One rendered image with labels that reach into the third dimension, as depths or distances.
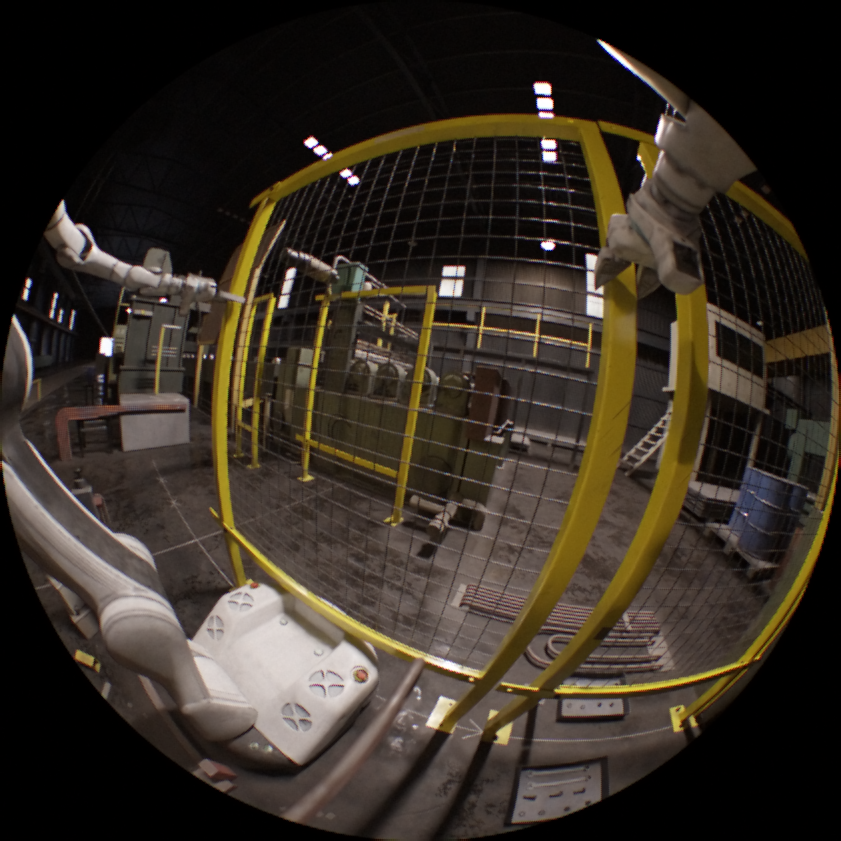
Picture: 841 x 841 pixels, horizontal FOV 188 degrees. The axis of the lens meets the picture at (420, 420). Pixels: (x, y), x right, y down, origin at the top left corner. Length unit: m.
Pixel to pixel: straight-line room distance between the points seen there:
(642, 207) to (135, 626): 0.76
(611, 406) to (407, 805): 1.20
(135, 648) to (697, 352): 0.95
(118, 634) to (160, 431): 3.36
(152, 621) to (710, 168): 0.73
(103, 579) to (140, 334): 4.02
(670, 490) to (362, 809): 1.15
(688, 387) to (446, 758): 1.20
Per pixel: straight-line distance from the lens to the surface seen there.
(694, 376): 0.49
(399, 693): 0.17
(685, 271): 0.28
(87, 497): 1.16
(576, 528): 0.44
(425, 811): 1.13
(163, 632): 0.49
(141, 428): 3.68
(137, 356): 4.35
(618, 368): 0.42
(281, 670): 0.90
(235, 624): 0.95
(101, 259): 0.99
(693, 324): 0.52
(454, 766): 1.15
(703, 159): 0.26
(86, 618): 1.56
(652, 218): 0.31
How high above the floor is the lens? 1.10
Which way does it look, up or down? 8 degrees down
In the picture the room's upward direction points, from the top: 9 degrees clockwise
